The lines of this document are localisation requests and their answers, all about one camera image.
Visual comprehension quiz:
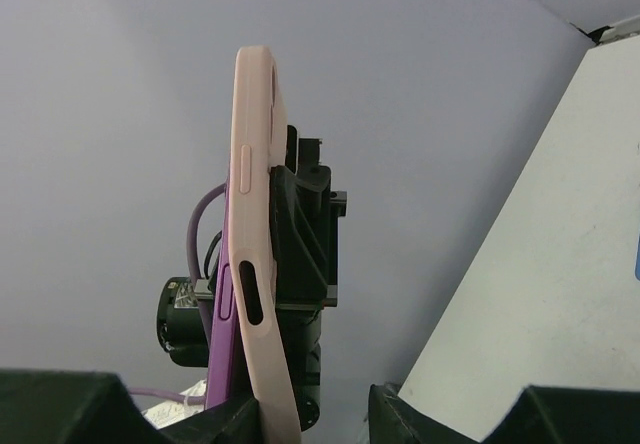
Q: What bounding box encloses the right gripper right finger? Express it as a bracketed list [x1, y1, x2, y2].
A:
[368, 383, 640, 444]

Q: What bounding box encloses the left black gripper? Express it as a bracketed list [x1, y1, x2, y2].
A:
[270, 125, 347, 431]

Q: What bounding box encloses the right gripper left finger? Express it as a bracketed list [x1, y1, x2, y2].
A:
[1, 369, 260, 444]

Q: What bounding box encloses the pink phone case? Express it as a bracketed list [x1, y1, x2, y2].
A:
[228, 45, 302, 443]

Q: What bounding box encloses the blue phone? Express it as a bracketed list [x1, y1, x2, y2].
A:
[635, 238, 640, 281]

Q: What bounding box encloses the purple phone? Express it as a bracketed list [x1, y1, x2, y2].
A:
[205, 185, 250, 409]

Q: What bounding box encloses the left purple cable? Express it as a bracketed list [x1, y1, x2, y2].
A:
[127, 183, 231, 410]

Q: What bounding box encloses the aluminium frame rail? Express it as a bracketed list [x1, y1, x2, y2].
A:
[587, 15, 640, 46]

